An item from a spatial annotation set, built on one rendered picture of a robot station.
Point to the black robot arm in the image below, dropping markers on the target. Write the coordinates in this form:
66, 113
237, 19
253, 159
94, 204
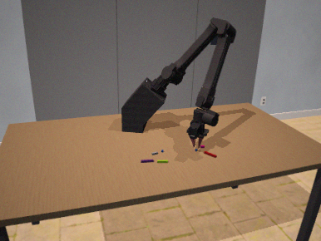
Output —
175, 71

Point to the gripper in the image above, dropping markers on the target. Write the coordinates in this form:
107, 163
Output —
201, 137

